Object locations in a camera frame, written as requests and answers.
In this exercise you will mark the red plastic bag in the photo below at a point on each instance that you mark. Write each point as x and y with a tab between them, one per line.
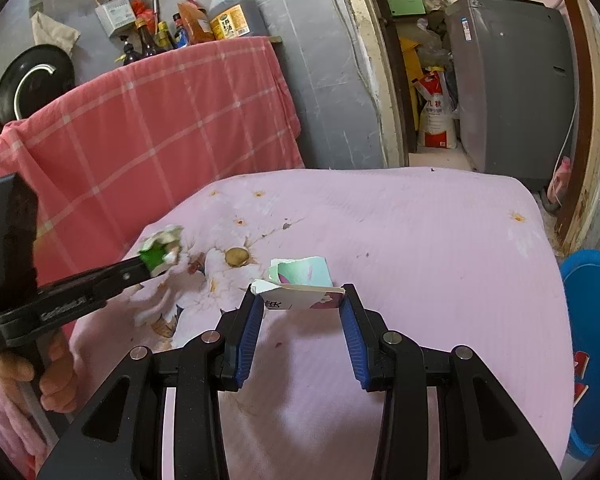
142	10

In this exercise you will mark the large cooking oil jug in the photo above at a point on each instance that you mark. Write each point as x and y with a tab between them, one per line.
235	15

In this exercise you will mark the white red rice sack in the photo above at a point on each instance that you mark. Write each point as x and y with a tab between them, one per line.
437	120

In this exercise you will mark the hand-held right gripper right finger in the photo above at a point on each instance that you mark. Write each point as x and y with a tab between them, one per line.
352	340

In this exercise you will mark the pink slipper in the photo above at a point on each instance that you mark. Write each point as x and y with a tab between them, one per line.
560	180

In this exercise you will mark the red white wrapper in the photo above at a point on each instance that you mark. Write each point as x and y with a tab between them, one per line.
581	375

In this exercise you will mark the teal paper card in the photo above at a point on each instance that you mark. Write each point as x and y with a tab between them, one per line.
305	271

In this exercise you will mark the white printed carton piece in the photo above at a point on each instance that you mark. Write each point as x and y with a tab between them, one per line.
300	300

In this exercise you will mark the person's left hand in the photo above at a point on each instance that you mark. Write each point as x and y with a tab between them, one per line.
57	375

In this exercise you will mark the orange liquid bottle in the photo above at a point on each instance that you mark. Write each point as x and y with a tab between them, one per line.
197	25

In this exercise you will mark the blue plastic basin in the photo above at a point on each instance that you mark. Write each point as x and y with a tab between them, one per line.
592	300

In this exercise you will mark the dark glass bottle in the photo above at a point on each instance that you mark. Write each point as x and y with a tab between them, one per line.
147	42
128	52

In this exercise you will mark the pink checked cloth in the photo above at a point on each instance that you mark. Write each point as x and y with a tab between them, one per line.
155	150

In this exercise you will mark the green white wrapper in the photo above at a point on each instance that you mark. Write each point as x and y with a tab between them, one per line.
162	250

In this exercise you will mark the clear plastic bags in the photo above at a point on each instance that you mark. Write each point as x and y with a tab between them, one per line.
435	42

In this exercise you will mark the green box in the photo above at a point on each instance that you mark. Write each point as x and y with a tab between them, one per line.
406	6

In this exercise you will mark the white carton box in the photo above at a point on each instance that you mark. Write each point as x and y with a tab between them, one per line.
115	16

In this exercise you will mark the black pan lid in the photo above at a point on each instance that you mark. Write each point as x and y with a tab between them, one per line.
35	85

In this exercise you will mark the yellow bag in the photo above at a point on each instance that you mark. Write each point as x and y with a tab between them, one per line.
411	70

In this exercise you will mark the grey washing machine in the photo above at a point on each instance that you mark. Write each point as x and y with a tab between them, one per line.
510	90

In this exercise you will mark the beige cloth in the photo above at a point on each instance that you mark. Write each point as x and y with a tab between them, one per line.
55	32

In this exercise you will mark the blue label bottle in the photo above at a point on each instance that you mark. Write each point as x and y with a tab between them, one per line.
181	35

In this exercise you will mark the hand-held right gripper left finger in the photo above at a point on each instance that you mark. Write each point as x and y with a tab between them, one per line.
247	340

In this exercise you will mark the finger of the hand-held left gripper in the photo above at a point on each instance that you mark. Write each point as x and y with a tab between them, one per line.
122	277

